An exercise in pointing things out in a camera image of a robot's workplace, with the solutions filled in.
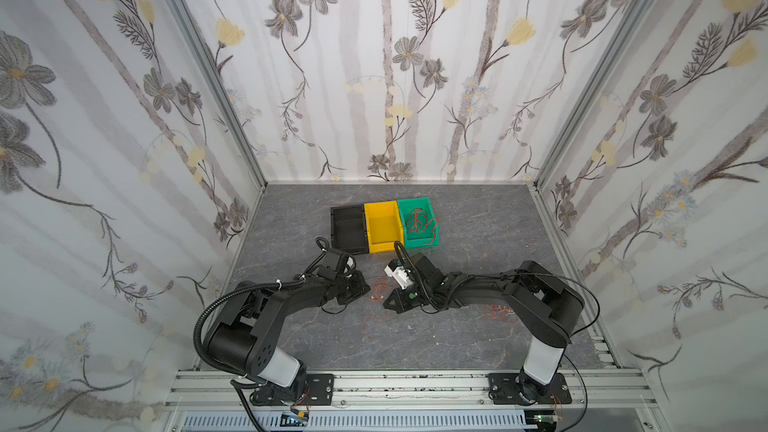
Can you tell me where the red cable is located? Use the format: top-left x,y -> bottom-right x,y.
404,207 -> 438,239

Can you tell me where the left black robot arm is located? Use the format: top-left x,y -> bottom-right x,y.
192,237 -> 370,431

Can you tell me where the green plastic bin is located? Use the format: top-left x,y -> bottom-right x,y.
397,197 -> 440,250

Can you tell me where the black plastic bin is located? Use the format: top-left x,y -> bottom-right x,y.
330,204 -> 369,255

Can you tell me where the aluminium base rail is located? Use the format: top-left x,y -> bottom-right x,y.
161,369 -> 661,432

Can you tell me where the yellow plastic bin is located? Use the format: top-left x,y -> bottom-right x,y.
364,201 -> 404,254

